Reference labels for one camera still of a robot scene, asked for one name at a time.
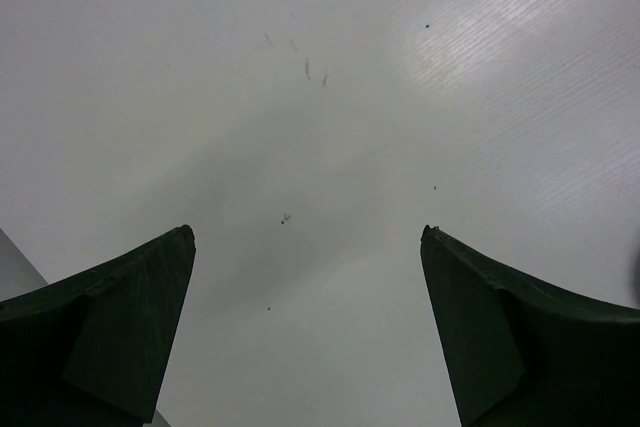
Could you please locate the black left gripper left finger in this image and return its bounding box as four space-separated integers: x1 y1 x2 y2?
1 225 195 426

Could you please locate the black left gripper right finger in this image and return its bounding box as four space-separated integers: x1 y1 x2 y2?
420 226 639 426

